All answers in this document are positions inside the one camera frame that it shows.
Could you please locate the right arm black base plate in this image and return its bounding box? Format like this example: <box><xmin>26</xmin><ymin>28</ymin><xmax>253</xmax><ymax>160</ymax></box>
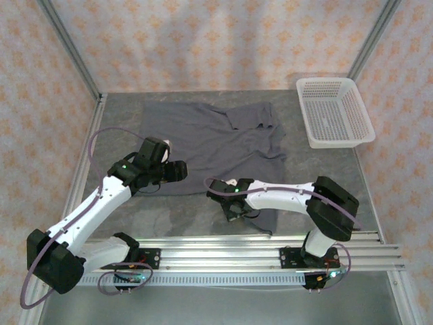
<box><xmin>279</xmin><ymin>246</ymin><xmax>339</xmax><ymax>270</ymax></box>

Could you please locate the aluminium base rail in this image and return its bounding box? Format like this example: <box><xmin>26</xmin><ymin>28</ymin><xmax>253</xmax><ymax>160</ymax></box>
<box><xmin>35</xmin><ymin>232</ymin><xmax>406</xmax><ymax>273</ymax></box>

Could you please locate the slotted grey cable duct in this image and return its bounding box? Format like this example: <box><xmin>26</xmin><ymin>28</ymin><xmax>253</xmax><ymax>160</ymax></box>
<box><xmin>79</xmin><ymin>272</ymin><xmax>307</xmax><ymax>287</ymax></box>

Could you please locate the grey t-shirt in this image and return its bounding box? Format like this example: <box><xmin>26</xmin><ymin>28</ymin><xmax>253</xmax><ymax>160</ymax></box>
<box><xmin>140</xmin><ymin>100</ymin><xmax>288</xmax><ymax>236</ymax></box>

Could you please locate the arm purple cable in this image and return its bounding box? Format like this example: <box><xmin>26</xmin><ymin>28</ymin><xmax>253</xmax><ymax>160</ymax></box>
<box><xmin>204</xmin><ymin>177</ymin><xmax>363</xmax><ymax>293</ymax></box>
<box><xmin>20</xmin><ymin>127</ymin><xmax>154</xmax><ymax>309</ymax></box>

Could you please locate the aluminium table side rail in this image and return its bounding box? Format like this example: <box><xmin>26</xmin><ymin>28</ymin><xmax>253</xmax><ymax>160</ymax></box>
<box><xmin>353</xmin><ymin>147</ymin><xmax>386</xmax><ymax>243</ymax></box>
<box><xmin>53</xmin><ymin>93</ymin><xmax>108</xmax><ymax>244</ymax></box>

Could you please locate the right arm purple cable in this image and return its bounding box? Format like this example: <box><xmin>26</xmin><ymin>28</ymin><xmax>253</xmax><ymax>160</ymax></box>
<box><xmin>204</xmin><ymin>177</ymin><xmax>363</xmax><ymax>293</ymax></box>

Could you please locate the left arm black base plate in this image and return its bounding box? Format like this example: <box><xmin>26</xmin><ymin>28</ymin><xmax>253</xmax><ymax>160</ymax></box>
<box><xmin>128</xmin><ymin>247</ymin><xmax>162</xmax><ymax>271</ymax></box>

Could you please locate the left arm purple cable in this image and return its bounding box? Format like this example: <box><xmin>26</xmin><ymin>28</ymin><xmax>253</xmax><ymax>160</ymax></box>
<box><xmin>20</xmin><ymin>127</ymin><xmax>154</xmax><ymax>309</ymax></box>

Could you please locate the white perforated plastic basket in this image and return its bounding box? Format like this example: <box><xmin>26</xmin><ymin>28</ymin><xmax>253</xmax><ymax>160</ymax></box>
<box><xmin>296</xmin><ymin>77</ymin><xmax>376</xmax><ymax>150</ymax></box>

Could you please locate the aluminium lower frame bar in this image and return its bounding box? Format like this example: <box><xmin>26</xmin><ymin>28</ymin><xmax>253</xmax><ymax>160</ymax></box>
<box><xmin>388</xmin><ymin>270</ymin><xmax>419</xmax><ymax>325</ymax></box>
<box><xmin>18</xmin><ymin>287</ymin><xmax>51</xmax><ymax>325</ymax></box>

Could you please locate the small circuit board with LED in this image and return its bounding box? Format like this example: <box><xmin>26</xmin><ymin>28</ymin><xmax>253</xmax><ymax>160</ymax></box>
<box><xmin>113</xmin><ymin>270</ymin><xmax>150</xmax><ymax>295</ymax></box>
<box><xmin>302</xmin><ymin>269</ymin><xmax>346</xmax><ymax>294</ymax></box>

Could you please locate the aluminium frame post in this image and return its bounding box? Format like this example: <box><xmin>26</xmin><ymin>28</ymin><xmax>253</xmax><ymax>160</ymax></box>
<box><xmin>348</xmin><ymin>0</ymin><xmax>402</xmax><ymax>81</ymax></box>
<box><xmin>37</xmin><ymin>0</ymin><xmax>103</xmax><ymax>99</ymax></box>

